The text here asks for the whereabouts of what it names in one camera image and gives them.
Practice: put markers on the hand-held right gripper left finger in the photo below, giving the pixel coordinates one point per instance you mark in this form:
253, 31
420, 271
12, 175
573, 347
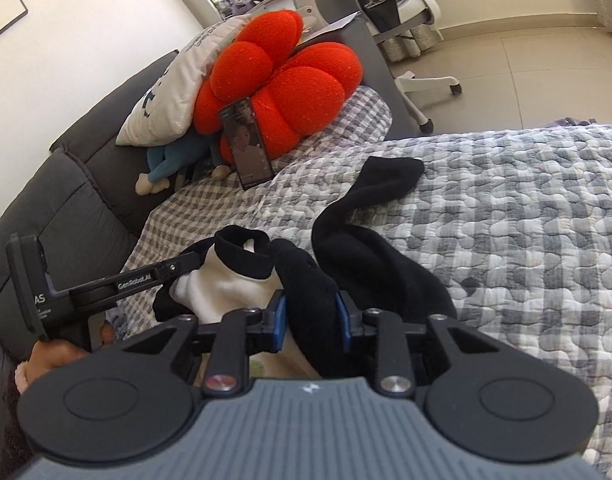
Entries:
280, 322

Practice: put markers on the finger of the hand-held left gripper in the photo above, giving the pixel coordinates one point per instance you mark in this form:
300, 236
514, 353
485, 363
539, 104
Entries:
181, 264

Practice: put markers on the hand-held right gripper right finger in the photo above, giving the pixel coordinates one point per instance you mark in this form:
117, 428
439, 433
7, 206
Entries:
342, 317

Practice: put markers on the cream and black sweatshirt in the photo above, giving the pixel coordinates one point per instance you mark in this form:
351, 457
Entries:
386, 270

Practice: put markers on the person's left forearm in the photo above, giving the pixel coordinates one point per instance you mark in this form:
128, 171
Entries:
16, 410

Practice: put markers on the person's left hand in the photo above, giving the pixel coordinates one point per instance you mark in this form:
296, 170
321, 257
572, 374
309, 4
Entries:
61, 355

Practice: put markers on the grey gingham sheet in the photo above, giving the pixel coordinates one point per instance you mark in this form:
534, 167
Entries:
206, 205

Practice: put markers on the blue monkey plush toy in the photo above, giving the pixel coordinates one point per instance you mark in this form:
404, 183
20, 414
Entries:
171, 160

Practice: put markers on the black smartphone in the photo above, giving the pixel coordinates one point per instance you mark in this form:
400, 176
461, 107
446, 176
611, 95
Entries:
243, 145

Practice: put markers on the white printed pillow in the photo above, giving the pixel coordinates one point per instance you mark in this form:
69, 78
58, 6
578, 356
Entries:
176, 90

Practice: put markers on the grey checked quilted blanket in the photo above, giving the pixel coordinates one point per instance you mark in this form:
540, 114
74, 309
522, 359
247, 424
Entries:
511, 220

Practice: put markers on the red flower cushion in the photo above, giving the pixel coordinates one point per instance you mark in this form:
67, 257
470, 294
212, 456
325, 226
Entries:
296, 100

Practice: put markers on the grey patterned fabric bundle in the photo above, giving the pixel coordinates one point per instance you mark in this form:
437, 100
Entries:
411, 42

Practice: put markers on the white paper sheet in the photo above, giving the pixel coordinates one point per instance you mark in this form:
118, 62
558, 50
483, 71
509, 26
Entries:
336, 25

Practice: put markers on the purple cloth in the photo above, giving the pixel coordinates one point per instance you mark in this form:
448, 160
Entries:
566, 122

